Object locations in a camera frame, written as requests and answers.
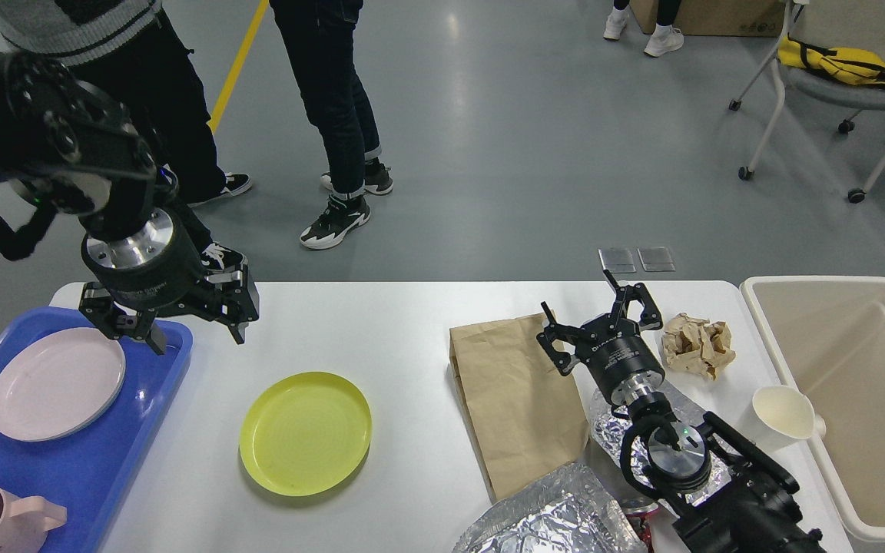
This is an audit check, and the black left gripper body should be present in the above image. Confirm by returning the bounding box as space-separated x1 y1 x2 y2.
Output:
80 207 217 323

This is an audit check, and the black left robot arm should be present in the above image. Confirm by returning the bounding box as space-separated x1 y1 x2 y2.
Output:
0 51 259 354

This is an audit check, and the large crumpled aluminium foil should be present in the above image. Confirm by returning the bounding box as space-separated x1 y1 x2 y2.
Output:
453 462 648 552

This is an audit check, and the grey office chair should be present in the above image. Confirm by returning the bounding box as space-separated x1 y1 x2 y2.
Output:
738 1 885 204

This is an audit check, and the person in dark jeans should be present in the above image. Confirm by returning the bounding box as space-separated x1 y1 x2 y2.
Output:
270 1 393 250

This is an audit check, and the brown paper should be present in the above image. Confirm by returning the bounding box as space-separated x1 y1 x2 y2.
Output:
661 313 737 381

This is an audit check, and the beige plastic bin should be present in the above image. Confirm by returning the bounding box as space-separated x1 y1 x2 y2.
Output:
741 276 885 542

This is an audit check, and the person in grey sweater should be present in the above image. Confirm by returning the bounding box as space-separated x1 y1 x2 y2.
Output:
0 1 252 273

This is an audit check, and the pink plate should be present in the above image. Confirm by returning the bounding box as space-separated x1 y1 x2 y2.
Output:
0 328 126 443

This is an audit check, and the small aluminium foil piece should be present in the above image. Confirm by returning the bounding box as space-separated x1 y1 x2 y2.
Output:
591 381 731 507

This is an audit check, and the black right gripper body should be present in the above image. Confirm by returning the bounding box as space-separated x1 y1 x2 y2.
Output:
577 318 666 406

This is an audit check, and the left floor outlet plate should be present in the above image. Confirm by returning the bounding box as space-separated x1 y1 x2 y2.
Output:
598 247 637 273

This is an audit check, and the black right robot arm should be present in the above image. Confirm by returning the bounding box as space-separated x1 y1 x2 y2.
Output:
536 272 823 552

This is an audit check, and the floor outlet plate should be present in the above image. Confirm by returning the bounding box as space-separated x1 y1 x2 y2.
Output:
637 247 677 272
598 247 637 273

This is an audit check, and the yellow plate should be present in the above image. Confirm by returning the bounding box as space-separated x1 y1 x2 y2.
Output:
239 371 373 497

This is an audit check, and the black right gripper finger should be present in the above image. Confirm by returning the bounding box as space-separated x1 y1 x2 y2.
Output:
602 272 663 333
536 303 589 376

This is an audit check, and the person in black shorts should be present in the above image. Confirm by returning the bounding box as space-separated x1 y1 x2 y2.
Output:
603 1 684 58

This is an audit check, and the brown paper bag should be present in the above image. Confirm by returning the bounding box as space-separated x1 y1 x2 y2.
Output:
449 314 590 502

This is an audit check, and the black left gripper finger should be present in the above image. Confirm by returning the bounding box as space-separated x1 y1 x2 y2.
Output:
197 261 260 344
78 281 167 355

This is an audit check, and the white paper cup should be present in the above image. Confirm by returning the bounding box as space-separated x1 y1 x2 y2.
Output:
751 385 827 444

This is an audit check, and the right floor outlet plate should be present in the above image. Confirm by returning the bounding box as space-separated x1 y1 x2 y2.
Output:
637 247 677 272

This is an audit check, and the yellow bag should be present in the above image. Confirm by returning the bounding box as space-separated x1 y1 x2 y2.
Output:
777 36 885 91

